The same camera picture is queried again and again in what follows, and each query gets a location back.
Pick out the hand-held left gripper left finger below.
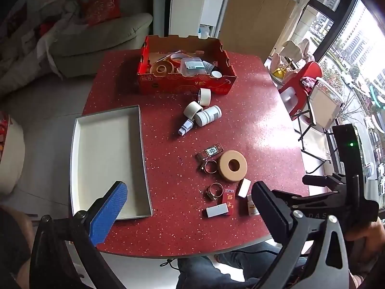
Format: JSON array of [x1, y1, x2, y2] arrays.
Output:
[[28, 181, 128, 289]]

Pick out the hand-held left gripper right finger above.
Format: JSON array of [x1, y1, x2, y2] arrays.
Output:
[[251, 181, 351, 289]]

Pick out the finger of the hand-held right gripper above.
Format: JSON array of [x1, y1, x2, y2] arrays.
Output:
[[271, 189, 345, 217], [302, 172, 348, 194]]

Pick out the white shallow tray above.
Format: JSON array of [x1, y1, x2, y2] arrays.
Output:
[[70, 105, 153, 221]]

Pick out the metal hose clamp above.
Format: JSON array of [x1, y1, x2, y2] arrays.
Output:
[[205, 183, 224, 201], [201, 158, 218, 173]]

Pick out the dark patterned small box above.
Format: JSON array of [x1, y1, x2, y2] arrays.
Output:
[[196, 145, 224, 161]]

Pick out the white plastic bottle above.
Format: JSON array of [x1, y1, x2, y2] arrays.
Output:
[[194, 105, 222, 127]]

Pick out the white plug adapter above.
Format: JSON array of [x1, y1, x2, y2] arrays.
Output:
[[178, 119, 194, 137]]

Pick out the plain masking tape roll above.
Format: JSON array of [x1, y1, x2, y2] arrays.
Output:
[[183, 101, 204, 118]]

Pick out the red cardboard box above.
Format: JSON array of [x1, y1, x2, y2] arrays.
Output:
[[137, 34, 237, 96]]

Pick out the clear plastic container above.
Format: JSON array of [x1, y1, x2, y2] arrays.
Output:
[[180, 57, 211, 77]]

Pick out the person's right hand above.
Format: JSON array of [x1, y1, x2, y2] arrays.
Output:
[[344, 217, 385, 249]]

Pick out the small orange label bottle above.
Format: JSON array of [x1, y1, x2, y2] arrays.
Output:
[[247, 195, 261, 217]]

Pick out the small red box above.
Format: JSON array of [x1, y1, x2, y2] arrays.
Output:
[[221, 188, 236, 216]]

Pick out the white box with black end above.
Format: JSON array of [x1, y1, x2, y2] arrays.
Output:
[[206, 204, 230, 218]]

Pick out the white folding chair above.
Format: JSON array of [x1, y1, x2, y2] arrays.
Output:
[[298, 78, 343, 173]]

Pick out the thick tan tape roll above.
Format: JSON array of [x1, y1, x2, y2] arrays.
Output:
[[218, 150, 248, 183]]

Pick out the person's legs in jeans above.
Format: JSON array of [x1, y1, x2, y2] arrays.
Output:
[[176, 244, 307, 289]]

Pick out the red chair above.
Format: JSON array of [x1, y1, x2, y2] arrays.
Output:
[[278, 61, 323, 121]]

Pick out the large window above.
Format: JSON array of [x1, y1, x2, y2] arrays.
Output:
[[296, 0, 385, 208]]

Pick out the beige tote bag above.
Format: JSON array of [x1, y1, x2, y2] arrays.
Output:
[[269, 39, 315, 82]]

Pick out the masking tape roll striped core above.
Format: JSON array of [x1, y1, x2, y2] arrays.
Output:
[[198, 88, 212, 106]]

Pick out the clutter of small colourful items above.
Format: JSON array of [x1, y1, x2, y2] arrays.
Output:
[[0, 111, 13, 157]]

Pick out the wide cream tape roll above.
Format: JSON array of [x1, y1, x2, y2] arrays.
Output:
[[149, 61, 175, 74]]

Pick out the beige sofa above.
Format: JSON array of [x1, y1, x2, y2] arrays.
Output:
[[0, 0, 154, 97]]

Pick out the red tape roll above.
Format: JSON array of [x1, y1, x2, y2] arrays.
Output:
[[164, 51, 187, 64]]

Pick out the wooden cabinet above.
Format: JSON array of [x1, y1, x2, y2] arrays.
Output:
[[218, 0, 301, 64]]

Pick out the pale blanket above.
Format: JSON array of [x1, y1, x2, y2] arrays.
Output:
[[0, 0, 88, 97]]

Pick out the red cushion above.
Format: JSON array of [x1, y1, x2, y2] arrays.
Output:
[[83, 0, 122, 26]]

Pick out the white cabinet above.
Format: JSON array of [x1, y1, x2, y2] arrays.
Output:
[[170, 0, 235, 38]]

